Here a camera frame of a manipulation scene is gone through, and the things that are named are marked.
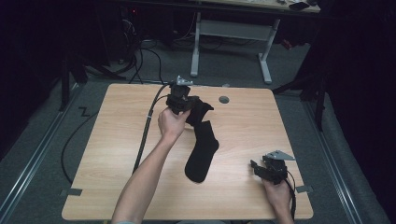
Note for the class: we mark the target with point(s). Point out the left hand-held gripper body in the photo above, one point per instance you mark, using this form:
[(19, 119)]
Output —
[(180, 98)]

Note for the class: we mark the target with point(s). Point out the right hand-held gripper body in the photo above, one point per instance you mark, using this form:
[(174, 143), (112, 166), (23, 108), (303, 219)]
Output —
[(275, 169)]

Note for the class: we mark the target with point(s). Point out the black sock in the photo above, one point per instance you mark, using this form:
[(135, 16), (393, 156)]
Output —
[(200, 110), (202, 152)]

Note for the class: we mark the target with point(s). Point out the person's right hand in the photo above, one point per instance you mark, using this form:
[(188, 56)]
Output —
[(277, 196)]

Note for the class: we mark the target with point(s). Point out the person's left hand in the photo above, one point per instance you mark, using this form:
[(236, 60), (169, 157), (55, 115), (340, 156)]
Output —
[(171, 124)]

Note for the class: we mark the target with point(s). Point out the grey tape piece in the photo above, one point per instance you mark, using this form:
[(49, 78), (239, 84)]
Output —
[(304, 189), (71, 192)]

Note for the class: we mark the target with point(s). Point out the black stand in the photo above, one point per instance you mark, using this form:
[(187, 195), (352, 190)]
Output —
[(319, 102), (64, 81)]

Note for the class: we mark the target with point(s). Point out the white-framed wooden desk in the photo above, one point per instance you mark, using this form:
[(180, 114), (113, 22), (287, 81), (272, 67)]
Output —
[(233, 31)]

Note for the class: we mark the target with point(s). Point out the dark object on desk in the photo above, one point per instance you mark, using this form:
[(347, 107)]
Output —
[(299, 5)]

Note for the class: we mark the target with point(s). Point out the metal floor rail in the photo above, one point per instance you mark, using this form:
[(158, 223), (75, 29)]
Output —
[(333, 161), (37, 155)]

